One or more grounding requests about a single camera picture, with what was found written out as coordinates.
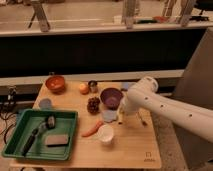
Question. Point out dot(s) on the yellow banana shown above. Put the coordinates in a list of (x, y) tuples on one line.
[(120, 118)]

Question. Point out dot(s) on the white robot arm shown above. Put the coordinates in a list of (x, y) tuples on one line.
[(143, 94)]

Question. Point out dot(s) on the small metal cup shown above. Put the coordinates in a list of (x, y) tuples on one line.
[(93, 86)]

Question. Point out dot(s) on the white plastic cup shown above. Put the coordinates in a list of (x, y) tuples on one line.
[(105, 134)]

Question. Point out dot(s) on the purple bowl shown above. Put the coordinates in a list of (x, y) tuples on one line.
[(111, 97)]

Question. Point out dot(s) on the blue cloth at back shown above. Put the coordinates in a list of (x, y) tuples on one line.
[(125, 86)]

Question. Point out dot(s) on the brown pine cone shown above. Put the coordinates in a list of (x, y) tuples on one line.
[(93, 105)]

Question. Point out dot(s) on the orange fruit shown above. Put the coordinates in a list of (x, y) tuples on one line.
[(83, 88)]

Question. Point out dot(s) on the blue cloth near bowl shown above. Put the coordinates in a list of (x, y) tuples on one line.
[(109, 115)]

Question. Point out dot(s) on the orange carrot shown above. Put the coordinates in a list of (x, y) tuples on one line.
[(93, 130)]

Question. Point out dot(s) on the orange bowl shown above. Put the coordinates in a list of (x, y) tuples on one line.
[(55, 83)]

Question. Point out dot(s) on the grey sponge block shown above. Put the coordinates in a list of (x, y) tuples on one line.
[(56, 140)]

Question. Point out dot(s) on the green plastic tray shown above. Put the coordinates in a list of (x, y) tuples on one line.
[(66, 122)]

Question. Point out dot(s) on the black handled brush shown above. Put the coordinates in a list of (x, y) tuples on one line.
[(38, 131)]

